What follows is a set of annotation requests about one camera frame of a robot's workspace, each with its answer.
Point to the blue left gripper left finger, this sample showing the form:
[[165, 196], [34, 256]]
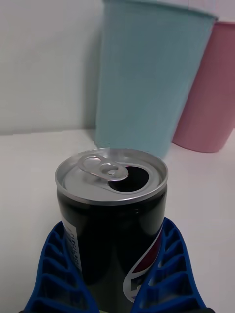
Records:
[[52, 281]]

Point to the black drink can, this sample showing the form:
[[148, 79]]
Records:
[[110, 220]]

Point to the pale blue plastic bin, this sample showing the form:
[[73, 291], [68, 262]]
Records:
[[147, 80]]

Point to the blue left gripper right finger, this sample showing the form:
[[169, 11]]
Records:
[[171, 276]]

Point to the pink plastic bin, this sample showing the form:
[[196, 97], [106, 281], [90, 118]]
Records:
[[210, 97]]

